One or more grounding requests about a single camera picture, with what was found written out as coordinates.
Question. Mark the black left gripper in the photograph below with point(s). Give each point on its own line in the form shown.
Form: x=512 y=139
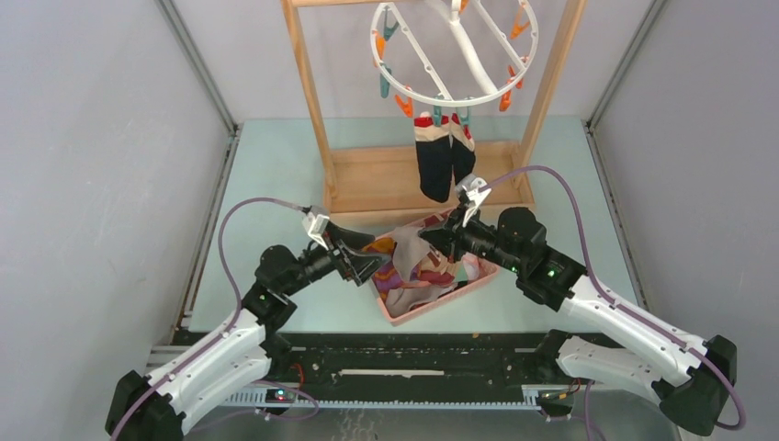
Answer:
x=357 y=267

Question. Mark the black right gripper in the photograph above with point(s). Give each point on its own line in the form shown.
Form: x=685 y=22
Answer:
x=451 y=236

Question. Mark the orange cuffed grey sock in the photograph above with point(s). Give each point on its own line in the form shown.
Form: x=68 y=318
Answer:
x=402 y=300

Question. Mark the navy santa sock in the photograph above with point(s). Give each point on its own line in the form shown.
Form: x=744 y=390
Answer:
x=463 y=148
x=434 y=156

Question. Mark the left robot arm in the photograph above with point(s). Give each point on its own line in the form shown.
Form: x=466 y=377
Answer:
x=167 y=403

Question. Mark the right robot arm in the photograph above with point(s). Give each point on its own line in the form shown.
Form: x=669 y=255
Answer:
x=688 y=377

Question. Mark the wooden hanger stand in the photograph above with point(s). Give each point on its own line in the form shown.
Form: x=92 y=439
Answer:
x=373 y=185

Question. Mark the white round clip hanger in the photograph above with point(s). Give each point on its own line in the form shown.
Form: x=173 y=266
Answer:
x=443 y=51

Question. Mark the beige red striped sock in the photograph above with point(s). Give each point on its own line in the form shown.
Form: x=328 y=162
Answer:
x=436 y=269

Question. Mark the purple striped sock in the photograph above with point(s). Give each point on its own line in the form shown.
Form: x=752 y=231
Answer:
x=387 y=277

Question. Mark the pink plastic basket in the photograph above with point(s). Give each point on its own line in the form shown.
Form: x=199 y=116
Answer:
x=488 y=273

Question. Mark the teal clothespin holding sock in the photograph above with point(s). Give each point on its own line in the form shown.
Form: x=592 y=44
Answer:
x=463 y=111

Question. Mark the orange front clothespin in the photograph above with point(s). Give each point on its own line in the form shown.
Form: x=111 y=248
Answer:
x=405 y=104

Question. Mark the orange clothespin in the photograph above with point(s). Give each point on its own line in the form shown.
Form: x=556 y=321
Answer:
x=405 y=104
x=380 y=44

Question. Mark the teal left clothespin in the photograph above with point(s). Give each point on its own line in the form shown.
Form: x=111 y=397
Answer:
x=384 y=83

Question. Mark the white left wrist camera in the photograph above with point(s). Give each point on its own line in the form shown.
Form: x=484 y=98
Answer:
x=315 y=222

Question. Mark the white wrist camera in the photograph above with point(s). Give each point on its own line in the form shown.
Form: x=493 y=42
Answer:
x=471 y=192
x=315 y=222

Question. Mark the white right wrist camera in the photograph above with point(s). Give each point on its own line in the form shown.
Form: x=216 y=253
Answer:
x=471 y=192

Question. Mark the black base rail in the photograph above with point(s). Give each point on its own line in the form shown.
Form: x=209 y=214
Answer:
x=417 y=368

